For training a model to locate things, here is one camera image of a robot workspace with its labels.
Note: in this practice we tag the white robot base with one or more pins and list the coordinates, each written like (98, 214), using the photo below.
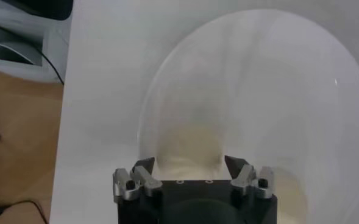
(57, 36)

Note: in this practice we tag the silver black-tipped right gripper left finger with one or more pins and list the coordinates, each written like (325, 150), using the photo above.
(145, 181)

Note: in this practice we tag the round white plate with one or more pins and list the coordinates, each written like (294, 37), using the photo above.
(273, 91)

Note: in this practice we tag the silver black-tipped right gripper right finger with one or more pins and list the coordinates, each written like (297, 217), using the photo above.
(244, 179)

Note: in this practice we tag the white steamed baozi bun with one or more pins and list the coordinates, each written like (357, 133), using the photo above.
(191, 152)

